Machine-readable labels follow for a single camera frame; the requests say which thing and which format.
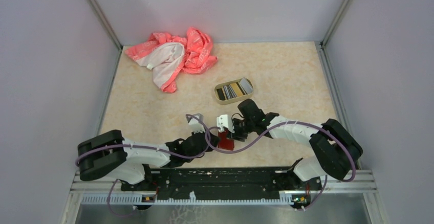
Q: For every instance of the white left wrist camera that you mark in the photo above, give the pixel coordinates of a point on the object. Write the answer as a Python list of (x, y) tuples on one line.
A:
[(195, 123)]

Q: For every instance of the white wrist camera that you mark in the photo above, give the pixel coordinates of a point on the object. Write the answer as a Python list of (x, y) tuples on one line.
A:
[(224, 122), (195, 123)]

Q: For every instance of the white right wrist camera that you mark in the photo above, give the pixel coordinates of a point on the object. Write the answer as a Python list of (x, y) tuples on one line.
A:
[(224, 122)]

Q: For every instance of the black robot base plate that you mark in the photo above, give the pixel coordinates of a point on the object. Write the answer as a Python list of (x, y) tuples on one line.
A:
[(222, 183)]

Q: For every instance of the pink white crumpled cloth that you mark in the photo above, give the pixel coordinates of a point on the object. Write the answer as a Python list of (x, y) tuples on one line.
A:
[(168, 55)]

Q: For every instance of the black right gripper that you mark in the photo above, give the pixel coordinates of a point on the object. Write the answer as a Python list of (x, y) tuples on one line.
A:
[(236, 135)]

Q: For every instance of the red card holder wallet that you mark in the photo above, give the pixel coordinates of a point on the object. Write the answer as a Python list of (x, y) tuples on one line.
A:
[(225, 143)]

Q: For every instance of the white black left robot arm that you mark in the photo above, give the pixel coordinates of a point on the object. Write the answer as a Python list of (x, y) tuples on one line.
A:
[(112, 155)]

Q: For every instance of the beige oval card tray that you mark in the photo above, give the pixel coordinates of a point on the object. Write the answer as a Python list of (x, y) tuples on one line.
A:
[(233, 91)]

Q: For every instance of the white slotted cable duct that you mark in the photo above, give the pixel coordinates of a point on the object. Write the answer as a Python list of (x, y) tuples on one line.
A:
[(137, 199)]

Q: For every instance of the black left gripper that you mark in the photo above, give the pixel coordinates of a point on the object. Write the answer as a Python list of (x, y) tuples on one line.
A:
[(213, 141)]

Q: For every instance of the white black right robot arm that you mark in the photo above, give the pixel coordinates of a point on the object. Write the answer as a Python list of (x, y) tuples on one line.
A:
[(335, 150)]

